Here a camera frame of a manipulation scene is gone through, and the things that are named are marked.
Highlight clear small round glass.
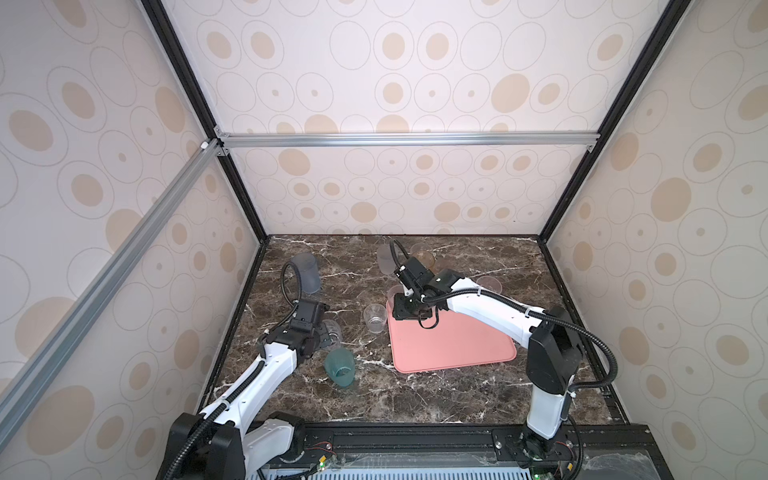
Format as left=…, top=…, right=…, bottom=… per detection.
left=363, top=304, right=388, bottom=334

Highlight pink plastic tray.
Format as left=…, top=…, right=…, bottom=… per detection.
left=386, top=300, right=517, bottom=373

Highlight clear faceted short tumbler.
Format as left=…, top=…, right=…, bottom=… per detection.
left=476, top=275, right=503, bottom=294

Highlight clear wide faceted tumbler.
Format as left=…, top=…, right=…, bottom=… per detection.
left=319, top=319, right=342, bottom=351

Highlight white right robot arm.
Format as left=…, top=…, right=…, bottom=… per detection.
left=393, top=257, right=583, bottom=461

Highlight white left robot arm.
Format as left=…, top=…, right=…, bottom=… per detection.
left=157, top=300, right=330, bottom=479

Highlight yellow translucent tall glass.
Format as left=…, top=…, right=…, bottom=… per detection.
left=411, top=249, right=436, bottom=272

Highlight green translucent cup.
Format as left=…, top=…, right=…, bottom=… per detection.
left=324, top=348, right=356, bottom=388

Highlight frosted dotted tumbler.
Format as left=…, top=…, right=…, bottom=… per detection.
left=376, top=243, right=397, bottom=277

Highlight blue translucent tall cup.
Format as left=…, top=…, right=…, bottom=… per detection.
left=291, top=252, right=321, bottom=295

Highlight black corrugated right cable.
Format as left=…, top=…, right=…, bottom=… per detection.
left=388, top=238, right=619, bottom=394

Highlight aluminium frame rail back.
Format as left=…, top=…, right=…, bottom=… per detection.
left=220, top=131, right=600, bottom=149

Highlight aluminium frame rail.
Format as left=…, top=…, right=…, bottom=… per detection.
left=220, top=131, right=600, bottom=149
left=1, top=138, right=223, bottom=449

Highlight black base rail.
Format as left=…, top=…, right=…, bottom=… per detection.
left=256, top=422, right=672, bottom=479

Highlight aluminium frame rail left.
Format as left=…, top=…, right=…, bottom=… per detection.
left=1, top=138, right=223, bottom=449

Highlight black left corner post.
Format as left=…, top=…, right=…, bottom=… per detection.
left=140, top=0, right=269, bottom=243

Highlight black corner frame post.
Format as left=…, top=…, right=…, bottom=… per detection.
left=538, top=0, right=692, bottom=246

